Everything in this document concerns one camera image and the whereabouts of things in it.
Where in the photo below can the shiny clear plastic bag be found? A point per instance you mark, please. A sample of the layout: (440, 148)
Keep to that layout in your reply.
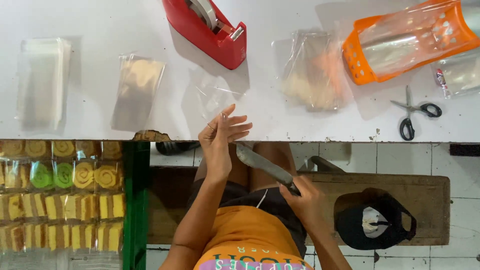
(137, 92)

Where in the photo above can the small red white sachet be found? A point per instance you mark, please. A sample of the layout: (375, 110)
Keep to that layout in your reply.
(442, 82)

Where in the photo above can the clear tape roll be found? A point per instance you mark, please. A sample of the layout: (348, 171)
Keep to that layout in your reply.
(205, 11)

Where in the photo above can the black sandal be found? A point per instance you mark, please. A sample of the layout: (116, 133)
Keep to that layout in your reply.
(174, 147)

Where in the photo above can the wooden bench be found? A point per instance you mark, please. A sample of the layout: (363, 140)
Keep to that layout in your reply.
(431, 210)

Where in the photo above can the grey metal knife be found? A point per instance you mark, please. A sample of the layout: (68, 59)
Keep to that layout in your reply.
(262, 167)

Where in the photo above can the person's left hand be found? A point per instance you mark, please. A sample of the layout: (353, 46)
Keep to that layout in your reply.
(216, 150)

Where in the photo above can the green plastic crate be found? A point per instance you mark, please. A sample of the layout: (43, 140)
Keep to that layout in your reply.
(135, 202)

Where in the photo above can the clear plastic packet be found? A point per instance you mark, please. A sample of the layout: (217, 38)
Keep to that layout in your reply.
(463, 77)

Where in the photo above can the crumpled clear plastic bag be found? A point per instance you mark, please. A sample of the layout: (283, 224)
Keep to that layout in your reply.
(217, 95)

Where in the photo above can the red tape dispenser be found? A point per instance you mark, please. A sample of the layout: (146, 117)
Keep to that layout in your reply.
(210, 43)

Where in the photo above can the orange plastic basket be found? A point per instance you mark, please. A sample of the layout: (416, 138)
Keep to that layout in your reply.
(354, 62)

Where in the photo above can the person's legs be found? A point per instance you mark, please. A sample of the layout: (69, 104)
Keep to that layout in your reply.
(272, 153)

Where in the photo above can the orange printed shirt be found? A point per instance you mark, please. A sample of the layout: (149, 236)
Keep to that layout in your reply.
(247, 236)

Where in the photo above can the person's right hand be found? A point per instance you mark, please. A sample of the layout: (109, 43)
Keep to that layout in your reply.
(308, 202)

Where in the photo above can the stack of clear plastic bags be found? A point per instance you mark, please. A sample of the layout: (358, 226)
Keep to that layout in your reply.
(41, 82)

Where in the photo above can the person's left fingers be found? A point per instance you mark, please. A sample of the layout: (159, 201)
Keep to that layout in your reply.
(228, 125)

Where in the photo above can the loose pile of plastic bags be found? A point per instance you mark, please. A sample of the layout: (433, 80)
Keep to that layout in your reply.
(313, 75)

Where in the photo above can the black cap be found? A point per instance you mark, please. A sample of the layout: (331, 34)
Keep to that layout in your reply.
(356, 227)

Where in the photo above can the black shorts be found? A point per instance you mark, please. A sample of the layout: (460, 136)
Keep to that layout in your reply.
(240, 195)

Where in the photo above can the grey sandal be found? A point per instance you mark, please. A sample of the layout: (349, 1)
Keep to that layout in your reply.
(322, 164)

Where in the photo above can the rows of wrapped cake slices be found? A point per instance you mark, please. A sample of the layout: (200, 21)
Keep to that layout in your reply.
(63, 195)

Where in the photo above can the person's right fingers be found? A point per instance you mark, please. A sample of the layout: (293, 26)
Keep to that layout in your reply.
(290, 191)

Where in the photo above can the clear plastic bags bundle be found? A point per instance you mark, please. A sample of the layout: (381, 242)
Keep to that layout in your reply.
(397, 41)

